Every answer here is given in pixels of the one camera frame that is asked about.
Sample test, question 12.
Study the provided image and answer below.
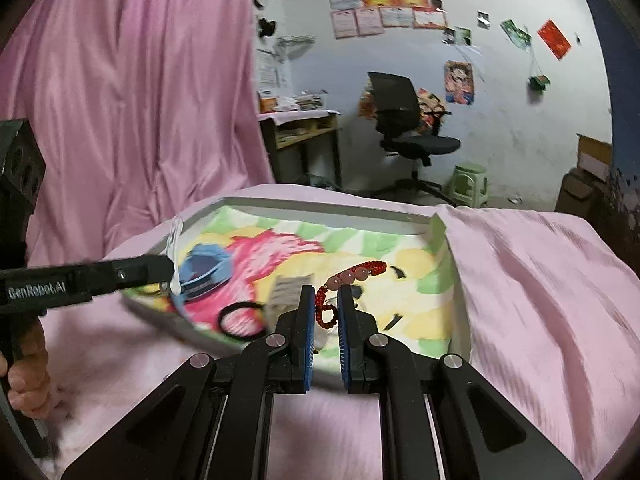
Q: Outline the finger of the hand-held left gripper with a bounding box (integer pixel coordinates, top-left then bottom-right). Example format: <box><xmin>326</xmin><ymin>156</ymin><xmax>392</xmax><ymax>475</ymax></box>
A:
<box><xmin>75</xmin><ymin>254</ymin><xmax>174</xmax><ymax>295</ymax></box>

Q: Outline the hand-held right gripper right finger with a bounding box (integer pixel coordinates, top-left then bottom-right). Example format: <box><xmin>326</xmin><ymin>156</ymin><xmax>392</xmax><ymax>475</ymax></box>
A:
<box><xmin>336</xmin><ymin>285</ymin><xmax>586</xmax><ymax>480</ymax></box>

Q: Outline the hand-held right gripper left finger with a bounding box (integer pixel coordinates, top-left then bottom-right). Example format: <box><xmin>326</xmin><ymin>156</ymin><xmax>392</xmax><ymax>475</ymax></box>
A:
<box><xmin>60</xmin><ymin>284</ymin><xmax>317</xmax><ymax>480</ymax></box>

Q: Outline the white translucent strip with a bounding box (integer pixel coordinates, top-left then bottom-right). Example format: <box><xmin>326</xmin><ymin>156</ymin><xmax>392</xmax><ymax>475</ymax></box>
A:
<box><xmin>167</xmin><ymin>217</ymin><xmax>184</xmax><ymax>296</ymax></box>

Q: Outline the red beaded bracelet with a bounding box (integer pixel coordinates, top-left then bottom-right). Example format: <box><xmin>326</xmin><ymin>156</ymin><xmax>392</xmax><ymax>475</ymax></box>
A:
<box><xmin>314</xmin><ymin>261</ymin><xmax>388</xmax><ymax>332</ymax></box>

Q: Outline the blue watch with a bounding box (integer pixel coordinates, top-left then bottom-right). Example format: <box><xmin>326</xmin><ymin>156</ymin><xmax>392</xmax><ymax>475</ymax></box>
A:
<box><xmin>172</xmin><ymin>243</ymin><xmax>237</xmax><ymax>312</ymax></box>

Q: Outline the black hair tie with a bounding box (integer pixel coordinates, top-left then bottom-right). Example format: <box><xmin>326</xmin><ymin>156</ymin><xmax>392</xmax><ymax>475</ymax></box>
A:
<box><xmin>218</xmin><ymin>301</ymin><xmax>271</xmax><ymax>344</ymax></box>

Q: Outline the grey shallow box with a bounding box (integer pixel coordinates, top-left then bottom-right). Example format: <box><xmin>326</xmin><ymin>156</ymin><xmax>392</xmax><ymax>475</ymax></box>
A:
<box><xmin>102</xmin><ymin>196</ymin><xmax>474</xmax><ymax>362</ymax></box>

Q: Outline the person's left hand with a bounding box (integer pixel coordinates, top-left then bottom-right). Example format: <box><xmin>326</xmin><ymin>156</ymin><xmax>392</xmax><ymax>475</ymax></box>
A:
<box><xmin>0</xmin><ymin>316</ymin><xmax>52</xmax><ymax>418</ymax></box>

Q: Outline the colourful cartoon tray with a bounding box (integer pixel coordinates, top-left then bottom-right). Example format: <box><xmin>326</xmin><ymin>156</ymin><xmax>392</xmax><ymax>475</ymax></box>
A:
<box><xmin>125</xmin><ymin>209</ymin><xmax>459</xmax><ymax>377</ymax></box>

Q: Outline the pink curtain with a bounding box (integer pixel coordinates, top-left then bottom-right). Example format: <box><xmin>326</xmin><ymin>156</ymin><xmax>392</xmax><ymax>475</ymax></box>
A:
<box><xmin>0</xmin><ymin>0</ymin><xmax>277</xmax><ymax>267</ymax></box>

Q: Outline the pink floral bedsheet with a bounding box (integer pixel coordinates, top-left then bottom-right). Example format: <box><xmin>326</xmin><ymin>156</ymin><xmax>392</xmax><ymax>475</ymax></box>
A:
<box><xmin>25</xmin><ymin>182</ymin><xmax>640</xmax><ymax>480</ymax></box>

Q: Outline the green plastic stool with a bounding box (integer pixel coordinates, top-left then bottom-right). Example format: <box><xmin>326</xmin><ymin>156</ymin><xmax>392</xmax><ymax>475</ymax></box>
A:
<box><xmin>452</xmin><ymin>162</ymin><xmax>490</xmax><ymax>209</ymax></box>

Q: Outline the wooden desk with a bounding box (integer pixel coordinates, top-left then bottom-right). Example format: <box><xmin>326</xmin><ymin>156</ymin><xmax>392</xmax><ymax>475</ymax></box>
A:
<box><xmin>257</xmin><ymin>109</ymin><xmax>344</xmax><ymax>189</ymax></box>

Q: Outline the pile of books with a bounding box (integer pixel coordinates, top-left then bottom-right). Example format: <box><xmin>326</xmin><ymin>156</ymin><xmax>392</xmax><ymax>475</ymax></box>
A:
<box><xmin>289</xmin><ymin>90</ymin><xmax>329</xmax><ymax>111</ymax></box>

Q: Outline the black office chair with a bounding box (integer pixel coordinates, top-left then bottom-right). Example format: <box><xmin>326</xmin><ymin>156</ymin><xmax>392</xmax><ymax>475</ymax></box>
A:
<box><xmin>367</xmin><ymin>71</ymin><xmax>461</xmax><ymax>206</ymax></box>

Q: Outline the small cartoon poster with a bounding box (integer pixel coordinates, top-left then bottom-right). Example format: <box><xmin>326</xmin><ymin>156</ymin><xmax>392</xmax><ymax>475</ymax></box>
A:
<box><xmin>417</xmin><ymin>88</ymin><xmax>449</xmax><ymax>134</ymax></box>

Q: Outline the brown cardboard box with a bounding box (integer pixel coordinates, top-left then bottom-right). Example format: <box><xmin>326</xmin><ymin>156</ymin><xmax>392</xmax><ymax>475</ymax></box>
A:
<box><xmin>554</xmin><ymin>172</ymin><xmax>609</xmax><ymax>221</ymax></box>

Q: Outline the light cardboard box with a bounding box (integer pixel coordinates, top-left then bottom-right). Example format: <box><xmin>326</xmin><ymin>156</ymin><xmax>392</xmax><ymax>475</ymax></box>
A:
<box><xmin>575</xmin><ymin>133</ymin><xmax>614</xmax><ymax>181</ymax></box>

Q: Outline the blue dotted curtain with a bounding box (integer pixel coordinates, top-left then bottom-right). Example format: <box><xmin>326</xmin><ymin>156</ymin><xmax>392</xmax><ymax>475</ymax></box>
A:
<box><xmin>574</xmin><ymin>0</ymin><xmax>640</xmax><ymax>282</ymax></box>

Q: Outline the red paper sheet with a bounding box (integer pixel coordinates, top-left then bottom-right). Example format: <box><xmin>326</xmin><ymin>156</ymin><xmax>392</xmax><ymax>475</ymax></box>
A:
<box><xmin>537</xmin><ymin>18</ymin><xmax>572</xmax><ymax>61</ymax></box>

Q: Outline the white wall paper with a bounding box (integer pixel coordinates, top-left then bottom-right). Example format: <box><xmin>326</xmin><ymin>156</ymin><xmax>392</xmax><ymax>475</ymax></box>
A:
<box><xmin>254</xmin><ymin>48</ymin><xmax>292</xmax><ymax>89</ymax></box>

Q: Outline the cartoon wall poster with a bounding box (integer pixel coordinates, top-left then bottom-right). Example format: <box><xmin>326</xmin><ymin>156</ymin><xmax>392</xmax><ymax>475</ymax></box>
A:
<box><xmin>443</xmin><ymin>60</ymin><xmax>475</xmax><ymax>106</ymax></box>

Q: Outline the large green wall photo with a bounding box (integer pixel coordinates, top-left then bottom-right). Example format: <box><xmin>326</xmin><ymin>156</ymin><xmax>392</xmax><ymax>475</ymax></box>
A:
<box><xmin>499</xmin><ymin>18</ymin><xmax>532</xmax><ymax>50</ymax></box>

